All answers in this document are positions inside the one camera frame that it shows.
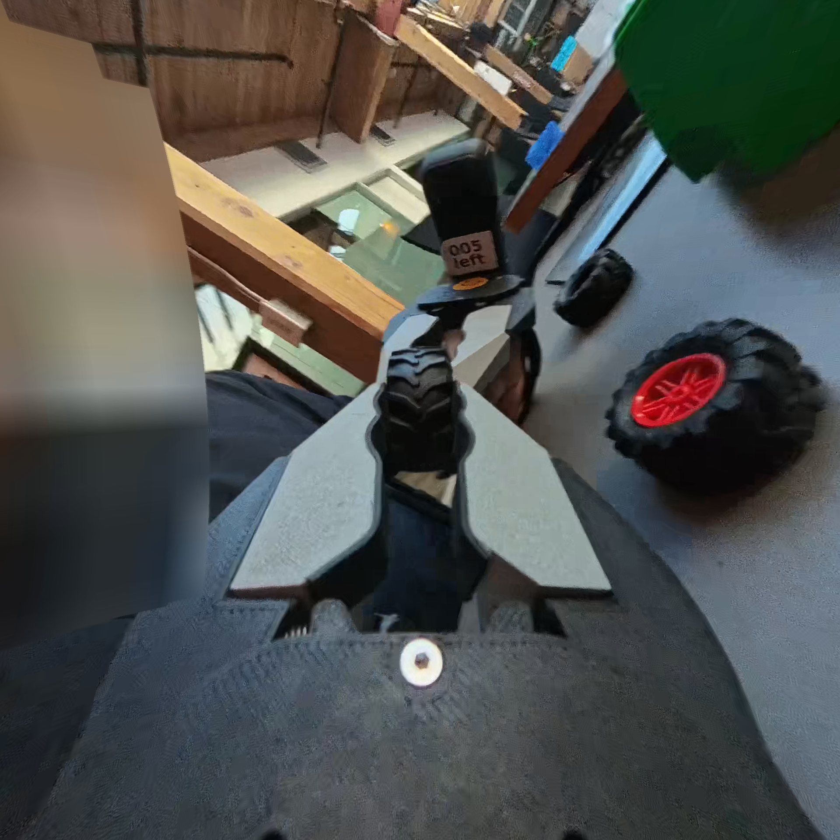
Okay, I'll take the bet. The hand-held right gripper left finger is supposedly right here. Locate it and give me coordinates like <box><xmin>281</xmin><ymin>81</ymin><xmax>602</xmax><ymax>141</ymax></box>
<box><xmin>230</xmin><ymin>386</ymin><xmax>385</xmax><ymax>592</ymax></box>

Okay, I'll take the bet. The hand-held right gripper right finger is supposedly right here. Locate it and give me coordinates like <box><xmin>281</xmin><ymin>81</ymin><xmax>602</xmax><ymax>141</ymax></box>
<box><xmin>456</xmin><ymin>382</ymin><xmax>613</xmax><ymax>597</ymax></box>

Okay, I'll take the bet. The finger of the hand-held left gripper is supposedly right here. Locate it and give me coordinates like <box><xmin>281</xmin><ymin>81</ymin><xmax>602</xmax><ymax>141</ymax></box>
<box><xmin>451</xmin><ymin>331</ymin><xmax>511</xmax><ymax>391</ymax></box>

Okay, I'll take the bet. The black rubber toy tire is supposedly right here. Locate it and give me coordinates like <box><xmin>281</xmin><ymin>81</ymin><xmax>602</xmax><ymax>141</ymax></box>
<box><xmin>605</xmin><ymin>319</ymin><xmax>826</xmax><ymax>490</ymax></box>
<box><xmin>553</xmin><ymin>248</ymin><xmax>635</xmax><ymax>328</ymax></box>
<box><xmin>371</xmin><ymin>348</ymin><xmax>470</xmax><ymax>476</ymax></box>

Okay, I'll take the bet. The red toy wheel rim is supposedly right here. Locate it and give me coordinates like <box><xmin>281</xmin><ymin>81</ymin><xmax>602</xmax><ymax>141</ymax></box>
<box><xmin>631</xmin><ymin>353</ymin><xmax>728</xmax><ymax>429</ymax></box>

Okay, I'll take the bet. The green plastic bin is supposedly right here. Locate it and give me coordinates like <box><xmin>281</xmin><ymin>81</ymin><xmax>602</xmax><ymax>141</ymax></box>
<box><xmin>613</xmin><ymin>0</ymin><xmax>840</xmax><ymax>183</ymax></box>

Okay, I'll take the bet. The person's left hand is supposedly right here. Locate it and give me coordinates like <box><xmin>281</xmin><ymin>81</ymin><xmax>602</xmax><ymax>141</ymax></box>
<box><xmin>487</xmin><ymin>338</ymin><xmax>531</xmax><ymax>426</ymax></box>

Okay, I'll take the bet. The blue block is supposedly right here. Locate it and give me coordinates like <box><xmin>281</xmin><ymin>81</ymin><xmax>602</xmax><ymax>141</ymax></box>
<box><xmin>525</xmin><ymin>121</ymin><xmax>567</xmax><ymax>170</ymax></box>

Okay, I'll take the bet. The light wooden beam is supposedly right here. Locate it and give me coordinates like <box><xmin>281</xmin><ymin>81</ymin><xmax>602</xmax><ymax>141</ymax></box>
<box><xmin>394</xmin><ymin>13</ymin><xmax>529</xmax><ymax>129</ymax></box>

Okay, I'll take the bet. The grey flat panel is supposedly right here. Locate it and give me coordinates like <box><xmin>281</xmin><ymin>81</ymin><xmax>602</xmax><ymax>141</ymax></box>
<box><xmin>545</xmin><ymin>134</ymin><xmax>670</xmax><ymax>284</ymax></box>

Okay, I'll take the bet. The wooden plank structure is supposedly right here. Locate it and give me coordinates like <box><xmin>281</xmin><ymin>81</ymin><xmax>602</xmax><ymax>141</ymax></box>
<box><xmin>3</xmin><ymin>0</ymin><xmax>421</xmax><ymax>161</ymax></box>

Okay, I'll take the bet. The wooden post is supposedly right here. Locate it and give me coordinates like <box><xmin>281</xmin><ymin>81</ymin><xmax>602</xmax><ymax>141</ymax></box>
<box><xmin>331</xmin><ymin>13</ymin><xmax>398</xmax><ymax>142</ymax></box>

